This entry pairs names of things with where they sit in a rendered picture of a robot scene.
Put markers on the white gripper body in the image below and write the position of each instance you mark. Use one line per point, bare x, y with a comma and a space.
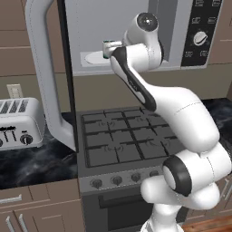
115, 45

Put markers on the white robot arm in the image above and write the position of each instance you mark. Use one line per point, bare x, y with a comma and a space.
187, 120

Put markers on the grey microwave oven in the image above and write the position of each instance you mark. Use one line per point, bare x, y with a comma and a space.
99, 27

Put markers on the pale microwave turntable plate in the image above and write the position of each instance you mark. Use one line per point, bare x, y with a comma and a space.
95, 58

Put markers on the black-edged microwave door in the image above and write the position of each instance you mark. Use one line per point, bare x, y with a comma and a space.
69, 75

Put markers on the white microwave knob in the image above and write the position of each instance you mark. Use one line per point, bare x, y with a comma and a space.
200, 38

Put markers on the grey hob with black grates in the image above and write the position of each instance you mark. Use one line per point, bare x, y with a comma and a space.
120, 136

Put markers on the silver toaster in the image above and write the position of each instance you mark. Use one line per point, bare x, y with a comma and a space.
18, 120

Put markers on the black toaster knob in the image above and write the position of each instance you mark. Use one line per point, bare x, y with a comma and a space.
26, 139

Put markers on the black hob knob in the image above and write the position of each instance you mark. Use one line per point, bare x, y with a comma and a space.
116, 180
154, 173
135, 177
96, 183

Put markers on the brown drawer front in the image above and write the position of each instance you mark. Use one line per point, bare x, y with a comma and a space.
45, 193

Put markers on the dark oven door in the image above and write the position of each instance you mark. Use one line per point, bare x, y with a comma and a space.
120, 214

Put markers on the brown cupboard door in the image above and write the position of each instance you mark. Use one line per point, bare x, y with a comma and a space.
7, 222
51, 217

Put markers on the brown base cupboards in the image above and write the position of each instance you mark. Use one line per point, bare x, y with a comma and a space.
223, 205

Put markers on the brown wall cupboards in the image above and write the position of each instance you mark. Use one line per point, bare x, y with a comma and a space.
18, 36

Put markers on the brown wall cupboard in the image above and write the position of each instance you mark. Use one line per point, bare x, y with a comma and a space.
220, 42

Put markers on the beige wall outlet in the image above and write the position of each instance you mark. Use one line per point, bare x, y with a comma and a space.
14, 91

